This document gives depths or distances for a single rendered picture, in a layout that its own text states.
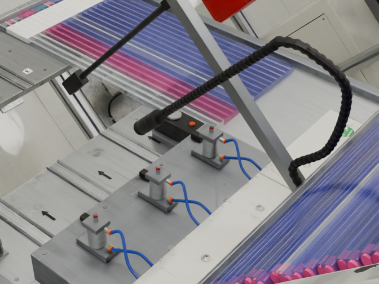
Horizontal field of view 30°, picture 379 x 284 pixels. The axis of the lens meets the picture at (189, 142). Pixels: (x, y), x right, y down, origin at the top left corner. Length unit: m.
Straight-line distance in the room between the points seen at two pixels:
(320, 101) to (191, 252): 0.48
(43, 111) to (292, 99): 1.15
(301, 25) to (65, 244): 1.52
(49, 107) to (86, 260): 1.41
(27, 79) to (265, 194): 0.53
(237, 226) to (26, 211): 0.31
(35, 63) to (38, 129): 0.90
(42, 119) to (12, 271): 1.30
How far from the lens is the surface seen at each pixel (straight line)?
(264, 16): 2.90
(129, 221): 0.90
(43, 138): 2.19
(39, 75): 1.27
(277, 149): 0.80
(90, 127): 1.89
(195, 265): 0.82
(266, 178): 0.93
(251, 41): 1.34
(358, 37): 2.21
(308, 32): 2.26
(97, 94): 2.31
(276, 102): 1.21
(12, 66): 1.30
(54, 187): 1.04
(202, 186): 0.94
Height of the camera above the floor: 1.93
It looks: 52 degrees down
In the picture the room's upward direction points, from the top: 62 degrees clockwise
